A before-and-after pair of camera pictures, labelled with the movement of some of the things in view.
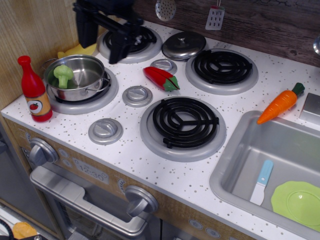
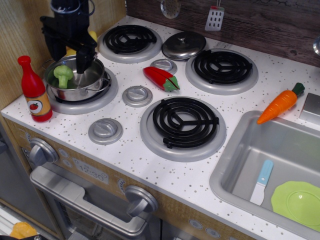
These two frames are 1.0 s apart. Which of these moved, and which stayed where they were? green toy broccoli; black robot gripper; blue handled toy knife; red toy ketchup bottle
Moved: black robot gripper
Stayed: red toy ketchup bottle; green toy broccoli; blue handled toy knife
